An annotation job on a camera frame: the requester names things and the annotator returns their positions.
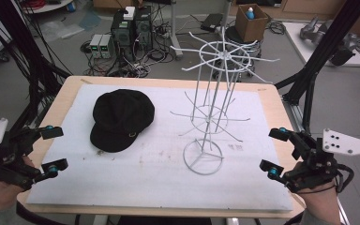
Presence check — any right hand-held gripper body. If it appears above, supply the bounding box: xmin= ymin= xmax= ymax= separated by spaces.
xmin=282 ymin=128 xmax=360 ymax=193

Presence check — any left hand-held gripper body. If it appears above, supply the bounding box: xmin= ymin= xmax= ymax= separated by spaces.
xmin=0 ymin=117 xmax=45 ymax=192

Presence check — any black cap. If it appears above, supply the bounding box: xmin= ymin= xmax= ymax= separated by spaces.
xmin=89 ymin=88 xmax=156 ymax=154

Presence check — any white wire hat rack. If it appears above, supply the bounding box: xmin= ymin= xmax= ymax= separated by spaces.
xmin=169 ymin=26 xmax=280 ymax=176

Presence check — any person's right hand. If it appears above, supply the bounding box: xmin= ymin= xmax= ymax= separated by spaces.
xmin=290 ymin=161 xmax=342 ymax=217

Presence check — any white foam mat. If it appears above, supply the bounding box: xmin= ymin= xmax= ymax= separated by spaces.
xmin=26 ymin=83 xmax=294 ymax=213

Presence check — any white platform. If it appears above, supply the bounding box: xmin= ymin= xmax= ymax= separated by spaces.
xmin=282 ymin=22 xmax=360 ymax=68

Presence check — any grey power supply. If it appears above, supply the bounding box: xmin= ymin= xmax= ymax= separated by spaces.
xmin=89 ymin=34 xmax=103 ymax=59
xmin=99 ymin=34 xmax=115 ymax=59

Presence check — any clear plastic sheet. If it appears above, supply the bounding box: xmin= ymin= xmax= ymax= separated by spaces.
xmin=37 ymin=11 xmax=103 ymax=42

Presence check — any cardboard box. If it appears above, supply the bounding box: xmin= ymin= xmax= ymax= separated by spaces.
xmin=234 ymin=3 xmax=269 ymax=43

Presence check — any black round stool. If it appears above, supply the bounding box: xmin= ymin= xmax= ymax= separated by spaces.
xmin=215 ymin=25 xmax=262 ymax=79

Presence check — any black computer tower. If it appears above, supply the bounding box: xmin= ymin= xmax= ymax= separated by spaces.
xmin=133 ymin=6 xmax=154 ymax=52
xmin=110 ymin=10 xmax=136 ymax=62

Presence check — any white round table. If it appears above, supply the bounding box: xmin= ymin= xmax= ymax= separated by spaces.
xmin=21 ymin=0 xmax=75 ymax=15

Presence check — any flat black box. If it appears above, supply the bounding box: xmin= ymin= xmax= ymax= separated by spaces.
xmin=200 ymin=12 xmax=224 ymax=33

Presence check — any white box device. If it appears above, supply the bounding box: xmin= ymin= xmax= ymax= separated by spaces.
xmin=123 ymin=6 xmax=137 ymax=22

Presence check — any grey metal stand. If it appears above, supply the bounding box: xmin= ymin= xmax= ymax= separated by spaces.
xmin=168 ymin=0 xmax=185 ymax=61

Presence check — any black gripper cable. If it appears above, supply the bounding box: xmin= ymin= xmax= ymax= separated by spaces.
xmin=336 ymin=163 xmax=355 ymax=194

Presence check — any black metal frame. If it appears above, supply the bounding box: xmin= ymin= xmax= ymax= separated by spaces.
xmin=0 ymin=0 xmax=73 ymax=132
xmin=274 ymin=0 xmax=360 ymax=134

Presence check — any tangle of floor cables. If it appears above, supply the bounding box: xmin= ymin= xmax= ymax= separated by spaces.
xmin=80 ymin=18 xmax=177 ymax=79

